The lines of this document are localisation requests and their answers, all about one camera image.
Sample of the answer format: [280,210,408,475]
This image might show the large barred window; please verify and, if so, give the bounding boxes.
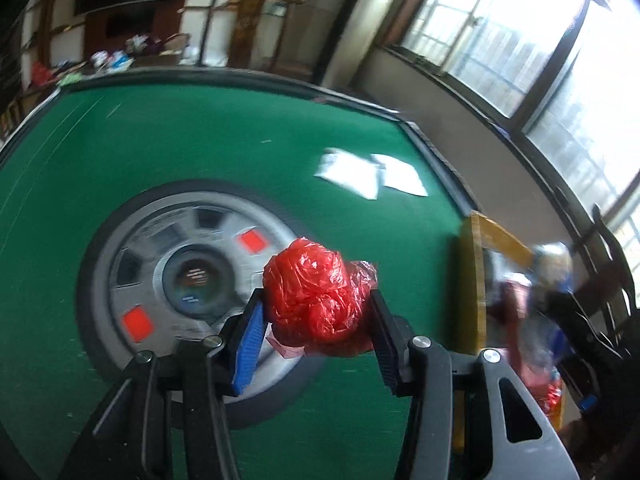
[380,0,640,261]

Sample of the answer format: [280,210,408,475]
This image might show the grey round table hub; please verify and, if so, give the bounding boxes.
[75,180,331,431]

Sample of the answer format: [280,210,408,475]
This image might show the red plastic bag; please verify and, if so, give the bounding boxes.
[262,236,379,359]

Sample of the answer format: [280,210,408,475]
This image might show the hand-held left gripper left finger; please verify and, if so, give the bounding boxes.
[57,287,271,480]

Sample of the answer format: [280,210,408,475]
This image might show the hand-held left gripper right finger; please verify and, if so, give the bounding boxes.
[369,290,581,480]

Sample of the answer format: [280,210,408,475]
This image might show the white sachet red print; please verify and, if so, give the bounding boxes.
[314,147,383,201]

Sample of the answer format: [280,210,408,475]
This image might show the dark wooden armchair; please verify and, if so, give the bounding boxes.
[570,204,640,356]

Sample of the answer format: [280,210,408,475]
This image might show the light wooden carved chair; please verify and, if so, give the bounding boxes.
[197,0,308,68]

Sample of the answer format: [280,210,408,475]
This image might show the wooden tv cabinet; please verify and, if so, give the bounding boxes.
[85,0,186,56]

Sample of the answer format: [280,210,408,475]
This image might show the yellow cardboard box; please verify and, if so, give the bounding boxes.
[459,210,566,431]

